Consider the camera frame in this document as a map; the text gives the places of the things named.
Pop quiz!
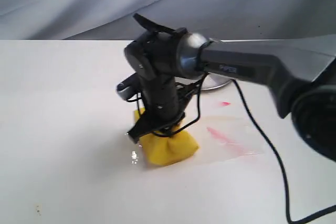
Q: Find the black cable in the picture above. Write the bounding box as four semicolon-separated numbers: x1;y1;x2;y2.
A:
125;71;336;224

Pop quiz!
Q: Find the grey fabric backdrop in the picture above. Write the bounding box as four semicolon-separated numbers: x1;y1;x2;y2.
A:
1;0;335;40

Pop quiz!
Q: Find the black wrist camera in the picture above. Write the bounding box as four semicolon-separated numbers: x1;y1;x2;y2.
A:
116;73;141;101

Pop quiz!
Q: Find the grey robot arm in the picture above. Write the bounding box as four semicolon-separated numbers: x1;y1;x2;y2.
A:
124;28;335;161

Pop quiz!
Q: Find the round metal plate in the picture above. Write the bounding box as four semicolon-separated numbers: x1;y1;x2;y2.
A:
175;74;231;92

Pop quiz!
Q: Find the yellow sponge block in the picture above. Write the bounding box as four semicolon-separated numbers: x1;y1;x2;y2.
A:
133;107;200;167

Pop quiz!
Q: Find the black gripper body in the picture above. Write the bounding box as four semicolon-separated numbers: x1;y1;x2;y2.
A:
124;28;185;122

